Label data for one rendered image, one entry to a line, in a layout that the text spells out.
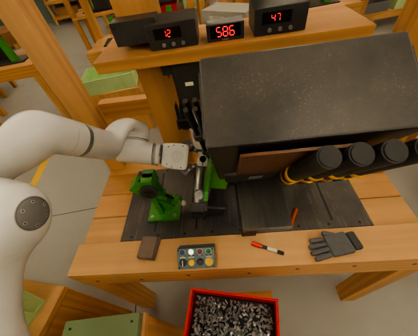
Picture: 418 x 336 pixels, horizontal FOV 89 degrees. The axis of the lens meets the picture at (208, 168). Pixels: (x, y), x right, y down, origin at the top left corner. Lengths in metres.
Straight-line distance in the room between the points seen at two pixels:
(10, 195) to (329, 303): 1.83
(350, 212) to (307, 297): 0.92
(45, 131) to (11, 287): 0.30
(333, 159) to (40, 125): 0.54
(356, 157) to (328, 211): 0.72
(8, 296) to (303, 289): 1.67
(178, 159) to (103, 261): 0.57
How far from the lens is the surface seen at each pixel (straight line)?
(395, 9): 6.23
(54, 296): 1.32
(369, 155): 0.41
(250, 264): 0.94
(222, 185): 0.83
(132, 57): 0.83
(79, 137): 0.60
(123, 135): 0.72
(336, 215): 1.10
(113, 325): 1.03
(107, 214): 1.24
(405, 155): 0.43
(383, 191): 1.29
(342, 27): 0.88
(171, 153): 0.82
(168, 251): 1.00
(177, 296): 1.88
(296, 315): 1.85
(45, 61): 1.11
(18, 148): 0.54
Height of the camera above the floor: 1.80
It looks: 49 degrees down
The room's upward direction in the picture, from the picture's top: 11 degrees counter-clockwise
